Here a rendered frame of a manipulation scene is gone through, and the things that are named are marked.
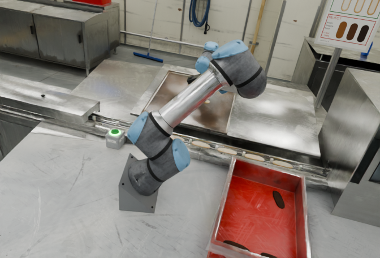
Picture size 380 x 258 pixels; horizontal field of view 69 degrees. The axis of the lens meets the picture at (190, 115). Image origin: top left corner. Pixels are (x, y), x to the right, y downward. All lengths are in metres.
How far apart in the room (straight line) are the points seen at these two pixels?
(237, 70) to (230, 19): 4.02
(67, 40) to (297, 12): 3.31
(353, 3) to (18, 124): 2.12
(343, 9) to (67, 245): 1.91
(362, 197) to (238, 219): 0.49
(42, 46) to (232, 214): 3.79
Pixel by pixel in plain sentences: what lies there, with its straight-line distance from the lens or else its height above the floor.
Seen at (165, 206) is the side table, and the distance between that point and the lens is 1.17.
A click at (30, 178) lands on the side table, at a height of 0.82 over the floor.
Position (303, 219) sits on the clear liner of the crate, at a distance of 1.14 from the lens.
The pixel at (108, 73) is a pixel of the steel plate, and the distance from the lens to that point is 2.28.
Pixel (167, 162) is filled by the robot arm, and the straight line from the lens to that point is 1.03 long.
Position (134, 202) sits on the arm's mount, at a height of 0.87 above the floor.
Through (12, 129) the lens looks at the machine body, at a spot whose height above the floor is 0.71.
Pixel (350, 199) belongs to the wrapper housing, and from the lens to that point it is 1.32.
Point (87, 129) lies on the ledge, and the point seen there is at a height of 0.84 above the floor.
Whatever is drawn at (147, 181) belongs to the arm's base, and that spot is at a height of 0.94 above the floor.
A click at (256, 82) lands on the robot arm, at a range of 0.99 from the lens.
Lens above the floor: 1.70
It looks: 30 degrees down
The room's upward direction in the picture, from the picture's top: 7 degrees clockwise
